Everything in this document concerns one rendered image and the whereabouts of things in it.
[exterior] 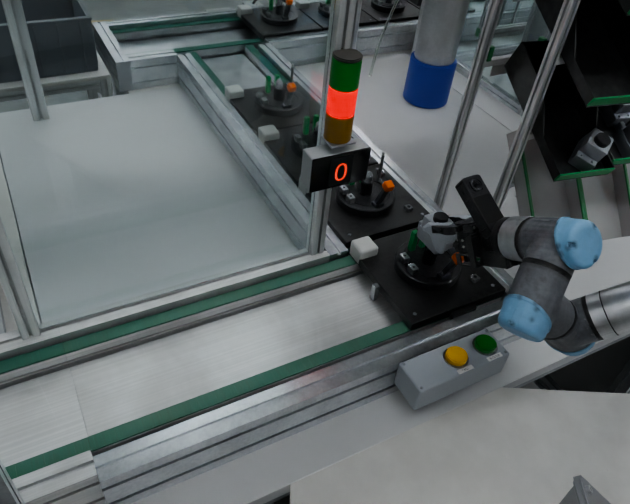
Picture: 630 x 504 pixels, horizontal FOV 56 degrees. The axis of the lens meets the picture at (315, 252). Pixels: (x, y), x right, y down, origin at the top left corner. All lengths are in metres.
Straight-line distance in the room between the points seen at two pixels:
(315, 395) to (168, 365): 0.28
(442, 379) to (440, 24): 1.22
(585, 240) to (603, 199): 0.57
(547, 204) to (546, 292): 0.48
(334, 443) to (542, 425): 0.40
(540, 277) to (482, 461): 0.38
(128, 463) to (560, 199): 1.01
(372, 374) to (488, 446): 0.25
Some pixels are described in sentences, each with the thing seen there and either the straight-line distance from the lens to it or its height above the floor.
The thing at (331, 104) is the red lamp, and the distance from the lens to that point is 1.02.
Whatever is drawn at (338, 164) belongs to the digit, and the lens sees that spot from 1.07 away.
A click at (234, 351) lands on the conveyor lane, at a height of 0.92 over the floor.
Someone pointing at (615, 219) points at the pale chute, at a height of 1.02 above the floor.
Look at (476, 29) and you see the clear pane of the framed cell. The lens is 2.35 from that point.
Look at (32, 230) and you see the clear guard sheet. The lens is 1.02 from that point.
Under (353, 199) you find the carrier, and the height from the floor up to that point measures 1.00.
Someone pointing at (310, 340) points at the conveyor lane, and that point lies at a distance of 1.16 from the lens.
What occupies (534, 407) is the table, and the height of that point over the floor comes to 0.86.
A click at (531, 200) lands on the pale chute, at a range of 1.31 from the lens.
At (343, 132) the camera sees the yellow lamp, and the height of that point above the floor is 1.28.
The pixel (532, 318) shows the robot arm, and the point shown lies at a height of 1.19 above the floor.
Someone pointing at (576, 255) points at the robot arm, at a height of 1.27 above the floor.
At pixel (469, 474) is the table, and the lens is 1.13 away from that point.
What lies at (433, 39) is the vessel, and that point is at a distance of 2.01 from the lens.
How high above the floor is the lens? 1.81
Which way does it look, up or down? 42 degrees down
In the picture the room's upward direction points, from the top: 7 degrees clockwise
